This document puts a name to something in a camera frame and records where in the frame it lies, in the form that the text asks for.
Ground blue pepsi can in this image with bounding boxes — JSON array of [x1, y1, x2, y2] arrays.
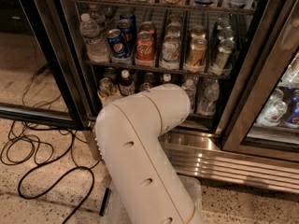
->
[[117, 19, 135, 50], [107, 28, 129, 59]]

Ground blue pepsi can front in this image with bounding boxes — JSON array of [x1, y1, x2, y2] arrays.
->
[[107, 28, 129, 59]]

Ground brown tea bottle left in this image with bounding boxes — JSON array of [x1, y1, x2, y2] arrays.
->
[[119, 70, 135, 96]]

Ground gold can front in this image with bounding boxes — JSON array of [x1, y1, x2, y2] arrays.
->
[[184, 37, 207, 73]]

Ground red coca-cola can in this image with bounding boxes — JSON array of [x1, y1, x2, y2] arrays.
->
[[139, 21, 156, 37], [135, 31, 155, 66]]

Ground black cable on floor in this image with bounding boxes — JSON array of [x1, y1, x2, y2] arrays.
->
[[0, 63, 101, 224]]

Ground blue pepsi can behind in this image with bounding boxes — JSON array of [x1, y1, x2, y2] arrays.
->
[[117, 19, 135, 50]]

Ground green 7up can front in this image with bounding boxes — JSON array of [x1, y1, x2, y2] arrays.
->
[[99, 77, 113, 96]]

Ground red coca-cola can front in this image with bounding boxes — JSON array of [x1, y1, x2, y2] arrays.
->
[[135, 31, 155, 66]]

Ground blue pepsi can right compartment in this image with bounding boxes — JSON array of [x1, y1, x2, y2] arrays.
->
[[283, 102, 299, 128]]

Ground amber can bottom shelf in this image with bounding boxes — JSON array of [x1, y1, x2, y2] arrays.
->
[[139, 82, 152, 91]]

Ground stainless steel glass-door fridge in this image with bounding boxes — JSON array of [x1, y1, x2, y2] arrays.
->
[[59, 0, 299, 193]]

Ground water bottle middle shelf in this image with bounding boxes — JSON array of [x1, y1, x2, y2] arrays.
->
[[79, 13, 109, 63]]

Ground water bottle bottom right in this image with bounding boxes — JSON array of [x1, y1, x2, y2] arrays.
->
[[197, 83, 220, 116]]

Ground clear plastic bin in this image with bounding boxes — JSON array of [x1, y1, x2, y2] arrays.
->
[[99, 175, 202, 224]]

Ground green silver can front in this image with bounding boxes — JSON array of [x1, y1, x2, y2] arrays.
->
[[211, 39, 235, 76]]

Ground open fridge glass door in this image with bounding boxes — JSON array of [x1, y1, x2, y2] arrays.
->
[[0, 0, 88, 130]]

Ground white green can front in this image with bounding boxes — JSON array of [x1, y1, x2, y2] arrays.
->
[[159, 36, 180, 70]]

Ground white can right compartment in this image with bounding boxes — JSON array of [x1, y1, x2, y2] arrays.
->
[[257, 100, 288, 127]]

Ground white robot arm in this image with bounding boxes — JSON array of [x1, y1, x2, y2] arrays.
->
[[95, 83, 205, 224]]

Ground brown tea bottle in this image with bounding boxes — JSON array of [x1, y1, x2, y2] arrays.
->
[[119, 70, 135, 96], [162, 73, 171, 84]]

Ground red coca-cola can behind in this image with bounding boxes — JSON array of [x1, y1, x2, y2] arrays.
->
[[139, 21, 156, 37]]

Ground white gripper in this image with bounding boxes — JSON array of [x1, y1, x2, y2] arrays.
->
[[97, 90, 121, 106]]

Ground brown tea bottle right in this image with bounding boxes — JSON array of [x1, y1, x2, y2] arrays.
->
[[162, 73, 171, 84]]

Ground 7up can behind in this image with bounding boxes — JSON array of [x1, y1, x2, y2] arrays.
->
[[104, 67, 117, 83]]

